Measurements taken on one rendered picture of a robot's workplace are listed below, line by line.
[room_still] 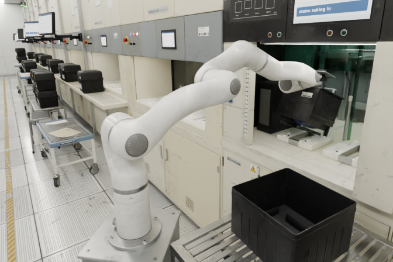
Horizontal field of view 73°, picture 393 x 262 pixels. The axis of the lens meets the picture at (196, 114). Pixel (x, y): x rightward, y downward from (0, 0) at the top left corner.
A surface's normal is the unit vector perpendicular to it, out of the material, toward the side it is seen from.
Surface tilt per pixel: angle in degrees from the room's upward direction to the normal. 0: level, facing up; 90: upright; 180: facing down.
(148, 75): 90
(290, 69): 59
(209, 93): 101
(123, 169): 30
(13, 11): 90
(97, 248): 0
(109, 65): 90
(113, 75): 90
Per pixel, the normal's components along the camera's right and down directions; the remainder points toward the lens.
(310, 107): -0.81, -0.23
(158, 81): 0.58, 0.22
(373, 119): -0.82, 0.17
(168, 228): -0.02, -0.96
